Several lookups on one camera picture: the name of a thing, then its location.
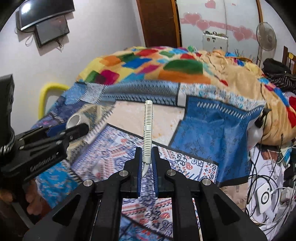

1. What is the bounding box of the white disposable razor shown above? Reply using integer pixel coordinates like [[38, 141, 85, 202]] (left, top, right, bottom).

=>
[[142, 100, 153, 177]]

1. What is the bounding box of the grey tape roll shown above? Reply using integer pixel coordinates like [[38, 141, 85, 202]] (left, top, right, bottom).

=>
[[66, 113, 91, 129]]

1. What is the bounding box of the left hand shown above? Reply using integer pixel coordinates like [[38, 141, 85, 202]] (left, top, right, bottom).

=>
[[0, 179, 50, 216]]

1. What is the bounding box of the blue patchwork bedspread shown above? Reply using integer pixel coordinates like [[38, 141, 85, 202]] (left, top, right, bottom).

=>
[[31, 79, 272, 241]]

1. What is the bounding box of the colourful checkered blanket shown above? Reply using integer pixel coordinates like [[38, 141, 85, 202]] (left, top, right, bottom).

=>
[[76, 46, 229, 86]]

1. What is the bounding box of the white box with stickers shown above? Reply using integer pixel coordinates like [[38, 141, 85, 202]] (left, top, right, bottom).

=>
[[202, 31, 229, 52]]

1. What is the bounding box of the brown wooden door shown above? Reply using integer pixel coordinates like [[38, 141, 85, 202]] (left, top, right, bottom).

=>
[[137, 0, 182, 48]]

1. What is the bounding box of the sliding wardrobe with hearts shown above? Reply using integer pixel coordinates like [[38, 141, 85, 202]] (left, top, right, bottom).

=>
[[176, 0, 259, 62]]

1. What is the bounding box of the black clothes pile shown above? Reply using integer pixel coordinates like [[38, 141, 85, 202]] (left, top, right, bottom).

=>
[[262, 58, 295, 94]]

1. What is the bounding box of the white standing fan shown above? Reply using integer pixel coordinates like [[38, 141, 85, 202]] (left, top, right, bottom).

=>
[[256, 22, 277, 67]]

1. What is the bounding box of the yellow foam bed rail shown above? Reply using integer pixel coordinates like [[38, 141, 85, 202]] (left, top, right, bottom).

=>
[[38, 82, 70, 119]]

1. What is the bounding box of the small black wall monitor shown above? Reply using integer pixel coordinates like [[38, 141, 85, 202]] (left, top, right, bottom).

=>
[[34, 15, 70, 48]]

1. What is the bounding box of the wall mounted black television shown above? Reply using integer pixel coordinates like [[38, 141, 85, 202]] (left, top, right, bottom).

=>
[[16, 0, 75, 31]]

